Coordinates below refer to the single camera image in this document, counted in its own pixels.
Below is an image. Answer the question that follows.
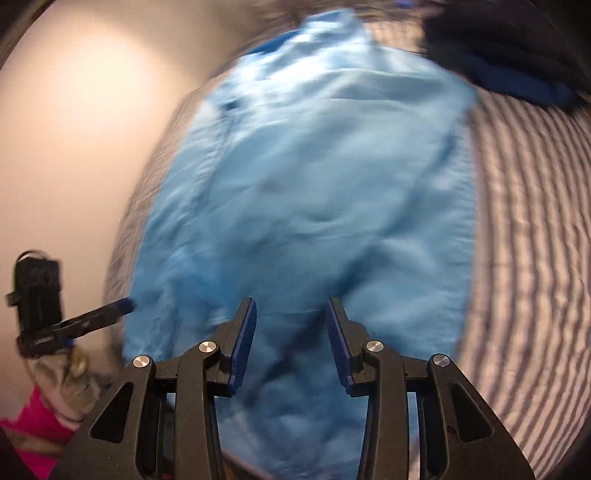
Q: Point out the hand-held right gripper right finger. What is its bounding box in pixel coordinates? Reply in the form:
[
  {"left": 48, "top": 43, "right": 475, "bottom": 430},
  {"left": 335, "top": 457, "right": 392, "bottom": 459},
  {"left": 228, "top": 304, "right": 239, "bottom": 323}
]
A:
[{"left": 328, "top": 296, "right": 536, "bottom": 480}]

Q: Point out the navy padded jacket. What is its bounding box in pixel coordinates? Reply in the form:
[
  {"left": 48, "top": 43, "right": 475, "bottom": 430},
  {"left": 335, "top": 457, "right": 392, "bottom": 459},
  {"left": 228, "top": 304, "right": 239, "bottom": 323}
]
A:
[{"left": 418, "top": 0, "right": 591, "bottom": 110}]

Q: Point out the person's left hand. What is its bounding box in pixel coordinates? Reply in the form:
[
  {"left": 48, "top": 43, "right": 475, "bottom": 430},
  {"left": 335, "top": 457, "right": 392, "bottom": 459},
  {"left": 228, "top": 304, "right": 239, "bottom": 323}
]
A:
[{"left": 27, "top": 345, "right": 112, "bottom": 422}]

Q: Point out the light blue work coat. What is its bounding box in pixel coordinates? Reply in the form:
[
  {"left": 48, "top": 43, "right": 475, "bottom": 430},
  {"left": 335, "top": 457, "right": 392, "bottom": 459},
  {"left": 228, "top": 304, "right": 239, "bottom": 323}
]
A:
[{"left": 121, "top": 9, "right": 478, "bottom": 480}]

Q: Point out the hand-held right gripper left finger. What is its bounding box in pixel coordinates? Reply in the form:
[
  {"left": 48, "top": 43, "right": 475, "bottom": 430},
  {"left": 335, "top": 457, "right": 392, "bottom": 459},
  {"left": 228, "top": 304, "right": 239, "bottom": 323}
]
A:
[{"left": 55, "top": 296, "right": 258, "bottom": 480}]

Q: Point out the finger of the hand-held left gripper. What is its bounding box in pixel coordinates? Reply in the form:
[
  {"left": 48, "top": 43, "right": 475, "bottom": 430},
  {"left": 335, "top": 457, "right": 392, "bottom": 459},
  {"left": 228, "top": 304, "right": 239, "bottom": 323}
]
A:
[{"left": 52, "top": 298, "right": 136, "bottom": 339}]

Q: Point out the royal blue garment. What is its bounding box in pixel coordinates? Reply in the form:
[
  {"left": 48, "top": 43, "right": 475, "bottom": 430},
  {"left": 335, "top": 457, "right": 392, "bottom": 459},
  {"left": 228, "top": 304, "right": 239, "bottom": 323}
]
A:
[{"left": 475, "top": 65, "right": 579, "bottom": 108}]

